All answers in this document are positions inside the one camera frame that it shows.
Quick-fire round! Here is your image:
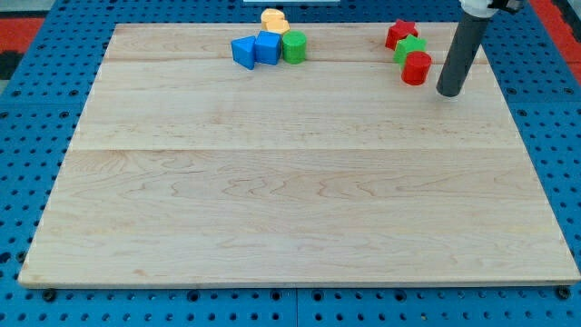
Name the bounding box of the light wooden board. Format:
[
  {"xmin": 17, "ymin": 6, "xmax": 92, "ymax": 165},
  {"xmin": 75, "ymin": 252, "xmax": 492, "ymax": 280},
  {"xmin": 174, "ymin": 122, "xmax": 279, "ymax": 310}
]
[{"xmin": 18, "ymin": 23, "xmax": 580, "ymax": 289}]

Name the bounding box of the blue triangular prism block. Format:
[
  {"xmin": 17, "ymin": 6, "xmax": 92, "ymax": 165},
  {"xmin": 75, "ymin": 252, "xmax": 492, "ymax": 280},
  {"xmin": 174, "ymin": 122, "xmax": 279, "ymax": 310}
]
[{"xmin": 231, "ymin": 35, "xmax": 256, "ymax": 70}]

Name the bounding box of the yellow hexagon block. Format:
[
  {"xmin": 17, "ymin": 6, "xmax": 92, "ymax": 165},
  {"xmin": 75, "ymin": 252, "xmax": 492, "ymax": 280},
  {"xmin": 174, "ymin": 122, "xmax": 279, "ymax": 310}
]
[{"xmin": 264, "ymin": 19, "xmax": 291, "ymax": 35}]

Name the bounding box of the grey cylindrical robot arm rod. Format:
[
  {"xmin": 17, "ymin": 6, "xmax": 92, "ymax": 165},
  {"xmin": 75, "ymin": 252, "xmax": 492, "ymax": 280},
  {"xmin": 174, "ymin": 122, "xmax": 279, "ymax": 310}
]
[{"xmin": 436, "ymin": 12, "xmax": 490, "ymax": 97}]

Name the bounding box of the red star block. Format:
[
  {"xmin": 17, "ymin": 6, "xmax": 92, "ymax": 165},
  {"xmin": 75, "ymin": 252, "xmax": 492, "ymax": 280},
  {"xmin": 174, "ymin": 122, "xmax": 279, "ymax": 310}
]
[{"xmin": 385, "ymin": 19, "xmax": 419, "ymax": 50}]

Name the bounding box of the green cylinder block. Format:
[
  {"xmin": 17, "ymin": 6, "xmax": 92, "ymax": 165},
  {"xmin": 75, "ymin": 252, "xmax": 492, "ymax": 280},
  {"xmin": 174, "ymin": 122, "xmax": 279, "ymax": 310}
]
[{"xmin": 282, "ymin": 30, "xmax": 307, "ymax": 64}]

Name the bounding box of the red cylinder block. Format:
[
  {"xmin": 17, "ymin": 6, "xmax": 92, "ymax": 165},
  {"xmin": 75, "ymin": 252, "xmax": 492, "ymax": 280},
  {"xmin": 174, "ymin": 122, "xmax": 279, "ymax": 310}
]
[{"xmin": 401, "ymin": 51, "xmax": 432, "ymax": 85}]

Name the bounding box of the blue cube block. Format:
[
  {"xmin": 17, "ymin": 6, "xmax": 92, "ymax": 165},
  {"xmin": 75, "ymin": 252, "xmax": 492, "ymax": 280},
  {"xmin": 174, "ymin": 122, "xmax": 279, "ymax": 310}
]
[{"xmin": 254, "ymin": 31, "xmax": 281, "ymax": 65}]

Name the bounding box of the green star block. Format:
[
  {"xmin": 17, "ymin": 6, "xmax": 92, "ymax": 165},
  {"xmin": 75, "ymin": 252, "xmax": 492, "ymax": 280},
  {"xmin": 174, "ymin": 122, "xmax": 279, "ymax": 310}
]
[{"xmin": 393, "ymin": 35, "xmax": 427, "ymax": 67}]

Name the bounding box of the yellow cylinder block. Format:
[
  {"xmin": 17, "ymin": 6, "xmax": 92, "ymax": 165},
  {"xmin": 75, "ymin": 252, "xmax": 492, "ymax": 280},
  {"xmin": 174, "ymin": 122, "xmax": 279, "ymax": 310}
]
[{"xmin": 261, "ymin": 8, "xmax": 285, "ymax": 25}]

